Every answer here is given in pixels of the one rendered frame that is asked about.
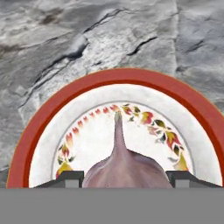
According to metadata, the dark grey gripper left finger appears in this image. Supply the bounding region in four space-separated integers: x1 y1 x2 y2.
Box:
34 171 85 189

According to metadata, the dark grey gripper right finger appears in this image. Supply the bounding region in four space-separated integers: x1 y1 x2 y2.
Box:
165 170 221 189

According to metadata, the purple garlic bulb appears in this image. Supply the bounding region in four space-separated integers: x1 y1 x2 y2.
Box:
81 111 173 189

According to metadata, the red rimmed floral plate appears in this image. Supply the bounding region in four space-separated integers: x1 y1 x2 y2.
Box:
6 67 224 189

